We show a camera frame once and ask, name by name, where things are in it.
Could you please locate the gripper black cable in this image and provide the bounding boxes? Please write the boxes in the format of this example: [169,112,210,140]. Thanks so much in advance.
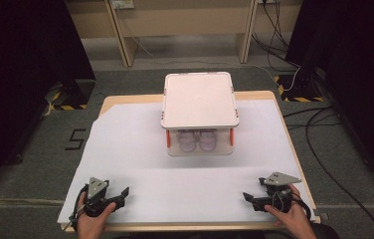
[68,183,90,232]
[290,191,312,221]

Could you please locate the pink sandal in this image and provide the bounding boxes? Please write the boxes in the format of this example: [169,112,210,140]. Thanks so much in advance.
[177,129,198,153]
[198,128,218,152]

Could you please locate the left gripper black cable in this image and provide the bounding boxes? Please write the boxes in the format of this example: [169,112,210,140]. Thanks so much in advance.
[68,183,90,232]

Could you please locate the hanging black cables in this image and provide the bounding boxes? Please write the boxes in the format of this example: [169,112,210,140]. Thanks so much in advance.
[251,0,300,69]

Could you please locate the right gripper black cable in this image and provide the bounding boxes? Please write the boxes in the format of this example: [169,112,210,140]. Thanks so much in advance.
[290,191,312,221]

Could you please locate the beige wooden desk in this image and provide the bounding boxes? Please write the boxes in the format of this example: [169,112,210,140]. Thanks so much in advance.
[64,0,303,68]

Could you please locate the clear storage box white lid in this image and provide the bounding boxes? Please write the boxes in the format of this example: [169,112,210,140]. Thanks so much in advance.
[160,71,241,157]

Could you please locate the striped black stand base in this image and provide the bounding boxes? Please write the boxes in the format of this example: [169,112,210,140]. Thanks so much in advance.
[44,79,96,112]
[274,74,325,104]

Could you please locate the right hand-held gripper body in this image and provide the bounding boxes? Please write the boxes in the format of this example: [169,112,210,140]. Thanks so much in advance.
[258,171,302,213]

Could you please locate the white table cover sheet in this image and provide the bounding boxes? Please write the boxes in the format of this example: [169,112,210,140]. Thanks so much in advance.
[57,99,318,224]

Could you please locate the black floor cables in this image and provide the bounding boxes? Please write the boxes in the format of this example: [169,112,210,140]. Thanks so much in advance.
[282,105,374,239]

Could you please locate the white wall socket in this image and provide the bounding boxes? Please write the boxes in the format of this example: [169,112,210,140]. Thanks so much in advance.
[109,0,135,10]

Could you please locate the black curtain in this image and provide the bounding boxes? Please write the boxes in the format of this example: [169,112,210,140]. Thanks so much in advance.
[0,0,95,202]
[285,0,374,187]

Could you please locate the person's right hand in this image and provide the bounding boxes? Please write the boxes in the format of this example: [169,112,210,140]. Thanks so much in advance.
[264,183,309,231]

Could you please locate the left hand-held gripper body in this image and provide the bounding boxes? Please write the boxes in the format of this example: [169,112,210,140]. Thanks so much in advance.
[82,176,118,219]

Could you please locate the person's left hand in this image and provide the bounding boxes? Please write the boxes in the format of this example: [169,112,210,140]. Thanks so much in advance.
[75,192,117,239]

